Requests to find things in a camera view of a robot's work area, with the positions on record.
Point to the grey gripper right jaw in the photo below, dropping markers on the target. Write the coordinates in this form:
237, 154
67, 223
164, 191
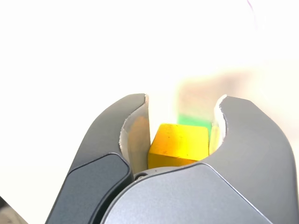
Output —
245, 175

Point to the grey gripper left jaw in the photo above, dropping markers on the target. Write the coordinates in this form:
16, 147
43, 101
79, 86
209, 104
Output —
98, 163

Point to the yellow cube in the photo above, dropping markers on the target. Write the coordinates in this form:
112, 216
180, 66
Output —
180, 142

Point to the green cube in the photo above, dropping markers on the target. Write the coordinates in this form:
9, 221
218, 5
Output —
194, 121

